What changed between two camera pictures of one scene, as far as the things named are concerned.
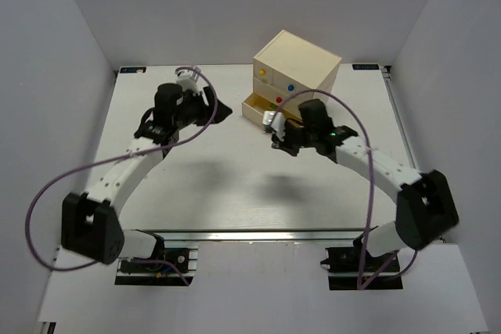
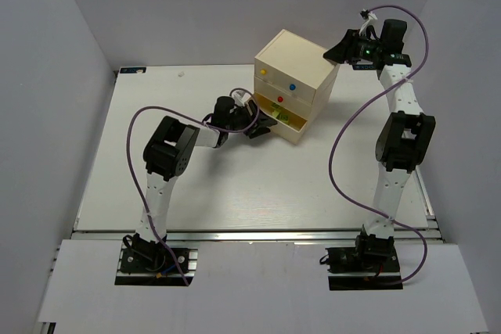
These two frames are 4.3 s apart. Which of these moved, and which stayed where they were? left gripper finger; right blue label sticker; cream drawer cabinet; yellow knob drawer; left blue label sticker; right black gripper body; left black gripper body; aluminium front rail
Moved: right black gripper body; left black gripper body; left gripper finger
Stayed: right blue label sticker; left blue label sticker; aluminium front rail; cream drawer cabinet; yellow knob drawer
